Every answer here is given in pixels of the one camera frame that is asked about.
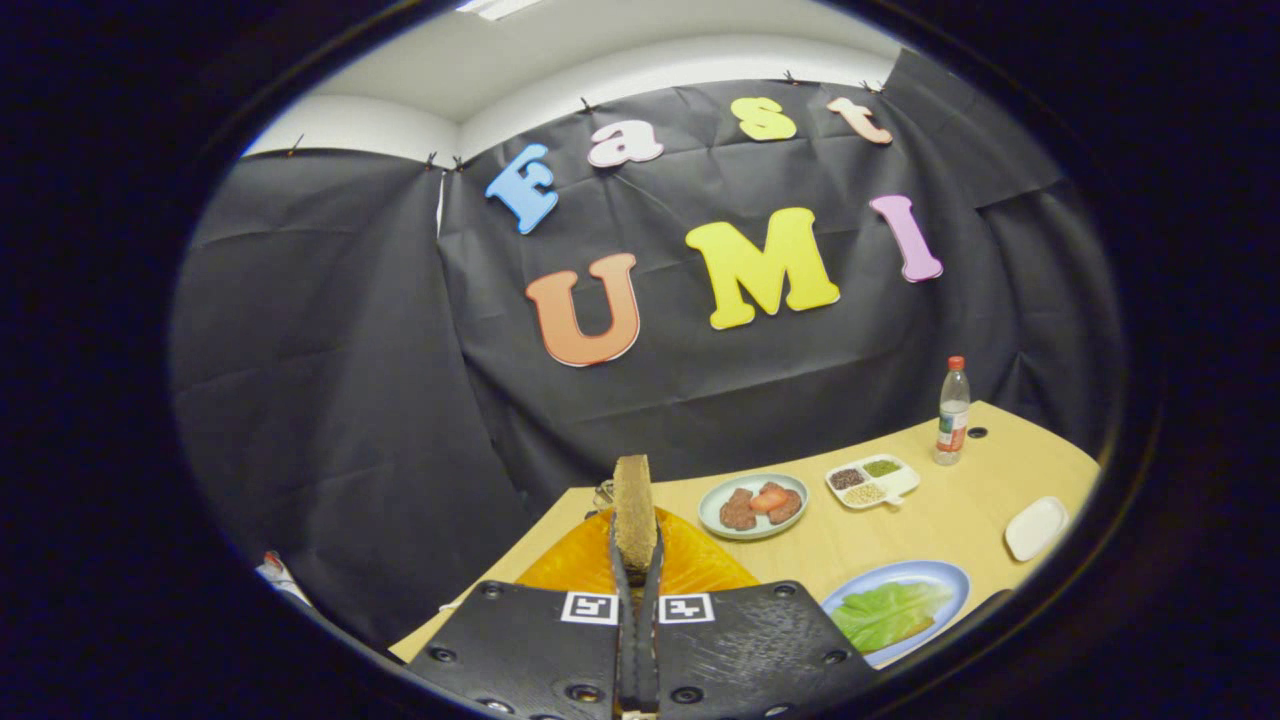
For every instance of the blue round plate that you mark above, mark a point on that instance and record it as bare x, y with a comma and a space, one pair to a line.
945, 580

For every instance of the white divided condiment tray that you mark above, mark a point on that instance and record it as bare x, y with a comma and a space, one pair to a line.
900, 485

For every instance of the white red object beside table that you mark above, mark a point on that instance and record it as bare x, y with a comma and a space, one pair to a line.
282, 577

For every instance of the green lettuce leaf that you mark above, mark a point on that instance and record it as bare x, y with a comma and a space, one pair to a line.
885, 615

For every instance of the dark toasted bread slice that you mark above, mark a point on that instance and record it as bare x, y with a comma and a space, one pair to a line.
634, 510

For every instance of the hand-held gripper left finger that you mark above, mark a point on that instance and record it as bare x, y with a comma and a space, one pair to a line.
530, 650

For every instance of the grey-green round plate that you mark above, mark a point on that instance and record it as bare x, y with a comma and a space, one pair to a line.
708, 515

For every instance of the long ceiling light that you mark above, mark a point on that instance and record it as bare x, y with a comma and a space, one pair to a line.
497, 7

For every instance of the brown meat piece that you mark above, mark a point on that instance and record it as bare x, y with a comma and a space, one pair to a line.
738, 512
790, 508

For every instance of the clear bottle with red cap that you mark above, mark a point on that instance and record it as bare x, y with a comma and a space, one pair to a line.
952, 420

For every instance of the red tomato slice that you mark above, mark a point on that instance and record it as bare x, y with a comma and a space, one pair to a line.
770, 497

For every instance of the white rectangular plate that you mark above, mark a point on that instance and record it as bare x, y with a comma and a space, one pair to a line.
1036, 528

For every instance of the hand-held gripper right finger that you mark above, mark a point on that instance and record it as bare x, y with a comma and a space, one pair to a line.
750, 650

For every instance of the black backdrop cloth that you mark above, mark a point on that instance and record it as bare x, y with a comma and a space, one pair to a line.
350, 400

